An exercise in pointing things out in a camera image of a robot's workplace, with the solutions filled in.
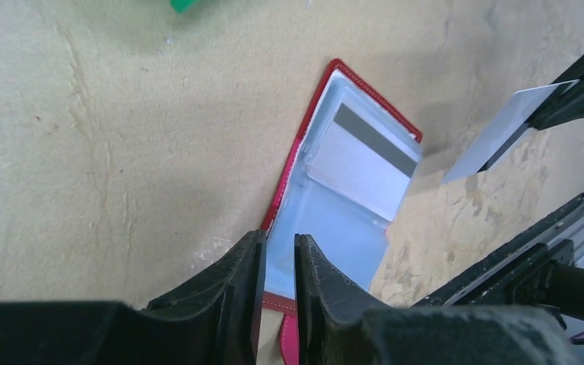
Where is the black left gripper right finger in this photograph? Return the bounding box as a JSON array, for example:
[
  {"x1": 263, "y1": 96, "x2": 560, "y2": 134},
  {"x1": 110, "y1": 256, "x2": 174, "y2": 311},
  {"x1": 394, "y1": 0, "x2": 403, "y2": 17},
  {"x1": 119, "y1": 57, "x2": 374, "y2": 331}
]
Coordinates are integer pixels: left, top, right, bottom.
[{"x1": 294, "y1": 234, "x2": 577, "y2": 364}]

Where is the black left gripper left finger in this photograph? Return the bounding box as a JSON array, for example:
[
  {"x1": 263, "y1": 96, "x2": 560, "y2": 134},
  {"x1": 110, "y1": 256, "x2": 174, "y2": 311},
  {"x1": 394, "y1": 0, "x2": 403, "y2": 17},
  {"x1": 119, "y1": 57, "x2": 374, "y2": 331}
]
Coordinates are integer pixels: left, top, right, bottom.
[{"x1": 0, "y1": 230, "x2": 266, "y2": 364}]

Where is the silver stripe card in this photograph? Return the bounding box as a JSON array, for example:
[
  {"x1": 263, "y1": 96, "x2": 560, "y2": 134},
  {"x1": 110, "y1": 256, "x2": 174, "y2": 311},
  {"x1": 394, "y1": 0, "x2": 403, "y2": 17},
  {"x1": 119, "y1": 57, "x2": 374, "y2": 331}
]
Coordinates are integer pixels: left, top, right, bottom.
[
  {"x1": 442, "y1": 79, "x2": 579, "y2": 184},
  {"x1": 307, "y1": 102, "x2": 422, "y2": 221}
]

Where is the red card holder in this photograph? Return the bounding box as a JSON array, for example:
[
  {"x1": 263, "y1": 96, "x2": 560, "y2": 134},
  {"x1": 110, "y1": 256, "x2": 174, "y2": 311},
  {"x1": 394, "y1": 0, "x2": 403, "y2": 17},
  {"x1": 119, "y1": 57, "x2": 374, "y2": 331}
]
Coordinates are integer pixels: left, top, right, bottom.
[{"x1": 262, "y1": 59, "x2": 422, "y2": 364}]

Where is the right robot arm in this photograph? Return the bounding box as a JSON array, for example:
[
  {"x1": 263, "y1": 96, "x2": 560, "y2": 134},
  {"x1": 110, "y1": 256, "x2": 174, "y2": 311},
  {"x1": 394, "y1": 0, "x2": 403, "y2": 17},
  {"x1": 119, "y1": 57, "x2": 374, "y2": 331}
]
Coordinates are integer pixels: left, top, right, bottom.
[{"x1": 506, "y1": 54, "x2": 584, "y2": 321}]

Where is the green bin with gold cards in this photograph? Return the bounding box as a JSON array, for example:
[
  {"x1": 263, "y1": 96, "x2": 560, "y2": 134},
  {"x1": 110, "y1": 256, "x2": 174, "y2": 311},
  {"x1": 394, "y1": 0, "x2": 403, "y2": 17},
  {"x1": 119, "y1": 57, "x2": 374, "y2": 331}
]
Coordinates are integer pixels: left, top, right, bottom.
[{"x1": 170, "y1": 0, "x2": 198, "y2": 14}]

